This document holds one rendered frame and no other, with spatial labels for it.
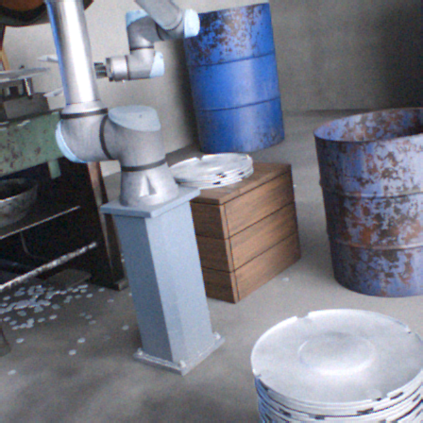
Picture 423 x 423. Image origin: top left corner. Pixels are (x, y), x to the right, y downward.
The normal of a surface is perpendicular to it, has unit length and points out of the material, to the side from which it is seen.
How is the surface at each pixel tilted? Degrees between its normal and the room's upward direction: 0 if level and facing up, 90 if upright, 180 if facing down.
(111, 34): 90
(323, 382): 0
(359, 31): 90
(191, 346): 90
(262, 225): 90
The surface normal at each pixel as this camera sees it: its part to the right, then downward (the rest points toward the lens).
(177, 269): 0.78, 0.08
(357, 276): -0.75, 0.35
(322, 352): -0.15, -0.94
